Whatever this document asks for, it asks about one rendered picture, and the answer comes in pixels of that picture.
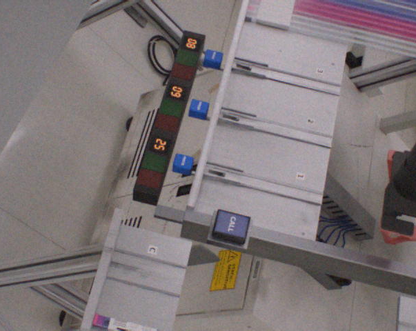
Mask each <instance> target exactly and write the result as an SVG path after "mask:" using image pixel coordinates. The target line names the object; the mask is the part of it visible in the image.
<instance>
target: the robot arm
mask: <svg viewBox="0 0 416 331"><path fill-rule="evenodd" d="M387 162H388V174H389V181H390V183H389V184H388V186H386V189H385V193H384V204H383V210H382V217H381V221H380V227H379V229H380V231H381V233H382V234H383V237H384V242H385V243H388V244H391V245H395V244H398V243H403V242H407V241H416V225H414V223H412V222H409V221H404V220H401V219H397V218H396V217H397V216H399V217H401V216H402V215H406V216H410V217H414V218H416V142H415V145H414V146H413V147H412V148H411V150H410V151H408V150H405V151H403V152H401V151H397V150H389V152H388V160H387ZM390 233H393V234H398V235H400V236H398V237H395V238H391V237H390Z"/></svg>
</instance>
